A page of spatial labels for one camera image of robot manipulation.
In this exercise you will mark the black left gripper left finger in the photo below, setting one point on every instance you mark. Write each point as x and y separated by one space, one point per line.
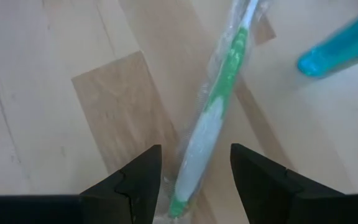
135 193

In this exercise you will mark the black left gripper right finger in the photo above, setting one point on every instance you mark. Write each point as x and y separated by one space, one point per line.
266 193

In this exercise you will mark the green toothbrush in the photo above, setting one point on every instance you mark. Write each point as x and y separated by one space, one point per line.
225 77

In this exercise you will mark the teal mouthwash bottle white cap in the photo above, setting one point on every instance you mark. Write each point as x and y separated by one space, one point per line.
337 53

